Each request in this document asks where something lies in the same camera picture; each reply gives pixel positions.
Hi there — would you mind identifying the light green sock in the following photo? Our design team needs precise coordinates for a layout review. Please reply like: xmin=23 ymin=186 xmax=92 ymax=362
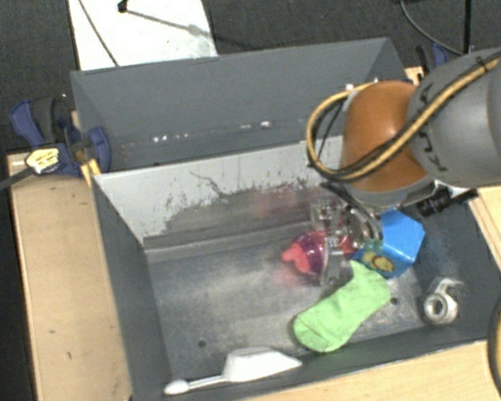
xmin=282 ymin=254 xmax=400 ymax=359

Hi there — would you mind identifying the pink and purple sippy cup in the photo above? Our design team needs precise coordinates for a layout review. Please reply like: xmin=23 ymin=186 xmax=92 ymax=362
xmin=277 ymin=221 xmax=365 ymax=292

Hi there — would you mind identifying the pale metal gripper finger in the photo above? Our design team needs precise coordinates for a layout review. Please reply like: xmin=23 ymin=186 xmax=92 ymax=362
xmin=314 ymin=232 xmax=356 ymax=286
xmin=308 ymin=194 xmax=350 ymax=239

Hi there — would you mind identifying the grey metal bin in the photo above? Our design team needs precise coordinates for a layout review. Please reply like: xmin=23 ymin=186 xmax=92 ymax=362
xmin=68 ymin=6 xmax=501 ymax=401

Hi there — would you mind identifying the white plastic scoop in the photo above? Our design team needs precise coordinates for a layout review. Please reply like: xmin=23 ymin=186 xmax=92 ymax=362
xmin=158 ymin=338 xmax=305 ymax=397

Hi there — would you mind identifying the blue box with yellow print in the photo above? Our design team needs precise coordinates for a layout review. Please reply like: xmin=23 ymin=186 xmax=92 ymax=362
xmin=342 ymin=203 xmax=433 ymax=285

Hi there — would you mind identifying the black cylinder on white bracket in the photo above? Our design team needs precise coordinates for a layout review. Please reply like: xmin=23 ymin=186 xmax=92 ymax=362
xmin=394 ymin=177 xmax=482 ymax=222

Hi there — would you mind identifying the pale wood flat board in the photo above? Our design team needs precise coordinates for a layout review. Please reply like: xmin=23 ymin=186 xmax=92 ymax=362
xmin=0 ymin=140 xmax=135 ymax=401

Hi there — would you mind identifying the white ring-shaped holder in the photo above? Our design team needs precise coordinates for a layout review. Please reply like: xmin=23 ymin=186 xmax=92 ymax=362
xmin=417 ymin=276 xmax=463 ymax=329

